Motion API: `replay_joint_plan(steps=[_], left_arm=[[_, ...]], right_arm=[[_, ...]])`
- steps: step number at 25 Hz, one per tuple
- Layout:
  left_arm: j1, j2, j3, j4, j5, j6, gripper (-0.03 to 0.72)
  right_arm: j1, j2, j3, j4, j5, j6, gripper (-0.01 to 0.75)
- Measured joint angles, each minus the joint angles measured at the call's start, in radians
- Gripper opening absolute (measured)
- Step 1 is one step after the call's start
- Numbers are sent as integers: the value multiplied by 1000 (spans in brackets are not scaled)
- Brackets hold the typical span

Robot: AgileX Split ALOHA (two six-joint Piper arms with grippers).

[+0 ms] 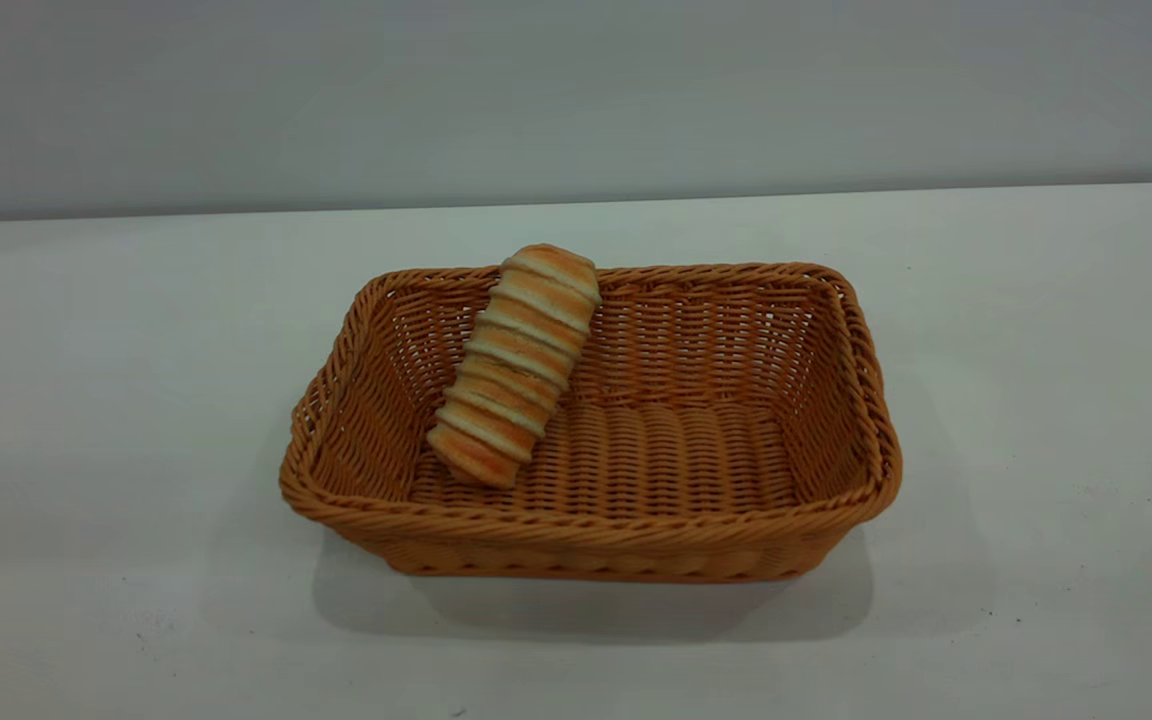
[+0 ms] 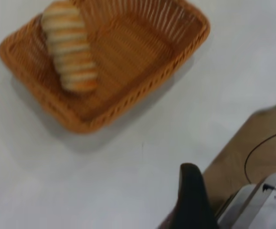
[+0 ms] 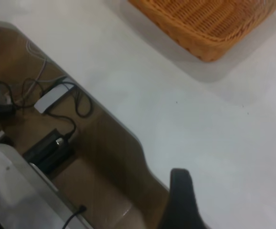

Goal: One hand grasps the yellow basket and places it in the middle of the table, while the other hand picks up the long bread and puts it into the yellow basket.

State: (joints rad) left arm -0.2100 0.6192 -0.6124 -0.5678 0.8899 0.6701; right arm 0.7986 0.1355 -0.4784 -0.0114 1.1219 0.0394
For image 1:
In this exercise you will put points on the ridged striped bread roll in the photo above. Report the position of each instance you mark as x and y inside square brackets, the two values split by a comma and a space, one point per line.
[516, 365]

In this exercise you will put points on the orange woven wicker basket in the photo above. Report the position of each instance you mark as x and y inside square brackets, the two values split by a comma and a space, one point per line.
[676, 470]

